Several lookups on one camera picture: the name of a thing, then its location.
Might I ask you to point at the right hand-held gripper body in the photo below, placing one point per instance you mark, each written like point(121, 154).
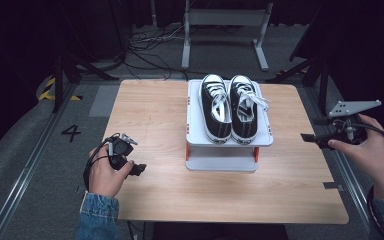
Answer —
point(346, 126)

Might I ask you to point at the grey tape strip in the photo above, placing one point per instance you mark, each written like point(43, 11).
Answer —
point(331, 185)

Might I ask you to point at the black metal stand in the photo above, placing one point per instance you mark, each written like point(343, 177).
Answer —
point(70, 73)
point(308, 71)

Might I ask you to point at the person's right hand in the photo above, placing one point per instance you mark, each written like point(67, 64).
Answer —
point(376, 163)

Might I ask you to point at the white metal stand frame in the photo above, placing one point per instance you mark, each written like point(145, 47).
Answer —
point(225, 33)

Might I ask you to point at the metal floor rail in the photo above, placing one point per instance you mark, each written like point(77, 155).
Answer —
point(346, 166)
point(23, 166)

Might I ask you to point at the yellow black hazard tape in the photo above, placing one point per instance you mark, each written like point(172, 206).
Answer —
point(51, 91)

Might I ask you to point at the black canvas sneaker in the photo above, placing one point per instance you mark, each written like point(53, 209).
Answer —
point(216, 108)
point(245, 108)

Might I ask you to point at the white two-tier shoe rack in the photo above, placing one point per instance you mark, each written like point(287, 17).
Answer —
point(196, 133)

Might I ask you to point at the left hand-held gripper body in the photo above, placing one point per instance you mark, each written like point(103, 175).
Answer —
point(118, 151)

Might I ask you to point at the person's left hand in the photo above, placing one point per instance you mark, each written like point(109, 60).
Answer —
point(105, 176)

